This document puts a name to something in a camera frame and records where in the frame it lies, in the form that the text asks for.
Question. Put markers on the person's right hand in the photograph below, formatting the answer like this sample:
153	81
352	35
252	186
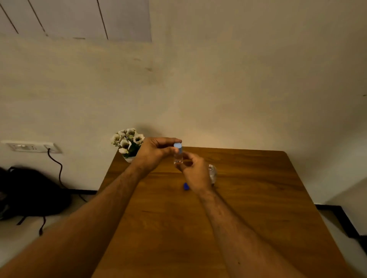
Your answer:
196	176

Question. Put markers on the person's left hand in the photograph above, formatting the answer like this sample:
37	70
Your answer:
152	154

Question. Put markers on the person's right thumb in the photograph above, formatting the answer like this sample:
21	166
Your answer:
181	167

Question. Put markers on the person's left thumb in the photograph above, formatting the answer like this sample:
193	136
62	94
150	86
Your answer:
169	151

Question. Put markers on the small clear bottle blue cap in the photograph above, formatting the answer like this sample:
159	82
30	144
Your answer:
178	154

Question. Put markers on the person's right forearm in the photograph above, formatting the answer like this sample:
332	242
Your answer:
243	237

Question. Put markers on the person's left forearm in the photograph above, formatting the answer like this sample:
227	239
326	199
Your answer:
74	226

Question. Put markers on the clear plastic bottle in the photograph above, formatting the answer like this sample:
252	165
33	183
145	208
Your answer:
212	173

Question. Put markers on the white flowers in pot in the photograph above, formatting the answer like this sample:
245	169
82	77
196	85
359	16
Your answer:
128	143

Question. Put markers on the wooden table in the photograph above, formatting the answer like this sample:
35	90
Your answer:
218	217

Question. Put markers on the black backpack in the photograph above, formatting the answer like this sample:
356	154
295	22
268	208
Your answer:
28	194

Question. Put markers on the white wall socket panel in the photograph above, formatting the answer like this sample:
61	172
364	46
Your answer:
30	147

